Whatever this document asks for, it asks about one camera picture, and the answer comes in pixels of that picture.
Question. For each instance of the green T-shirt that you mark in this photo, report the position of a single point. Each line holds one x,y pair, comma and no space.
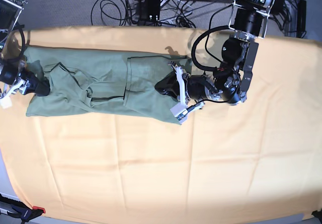
111,82

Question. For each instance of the black corner clamp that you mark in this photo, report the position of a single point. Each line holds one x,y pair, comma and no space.
317,214

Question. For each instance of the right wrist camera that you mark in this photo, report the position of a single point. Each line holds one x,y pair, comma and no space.
5,103

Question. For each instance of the yellow table cloth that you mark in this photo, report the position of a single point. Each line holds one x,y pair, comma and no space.
256,161

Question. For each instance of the black camera stand post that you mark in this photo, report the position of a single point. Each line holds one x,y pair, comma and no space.
150,10

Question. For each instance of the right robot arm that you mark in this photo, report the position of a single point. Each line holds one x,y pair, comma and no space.
11,10

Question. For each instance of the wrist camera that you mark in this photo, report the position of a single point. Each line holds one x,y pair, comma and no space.
5,103
180,112

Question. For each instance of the black power adapter brick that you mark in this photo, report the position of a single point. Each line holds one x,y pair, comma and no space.
277,7

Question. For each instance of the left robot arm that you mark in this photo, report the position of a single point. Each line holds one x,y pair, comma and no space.
229,82

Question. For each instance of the blue orange clamp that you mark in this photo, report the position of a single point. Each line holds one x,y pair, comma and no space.
19,210

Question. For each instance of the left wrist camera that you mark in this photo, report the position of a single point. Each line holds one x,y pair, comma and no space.
180,112

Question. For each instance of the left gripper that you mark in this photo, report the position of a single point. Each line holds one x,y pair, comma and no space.
198,87

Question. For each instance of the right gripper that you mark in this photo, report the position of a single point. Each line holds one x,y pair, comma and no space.
19,79

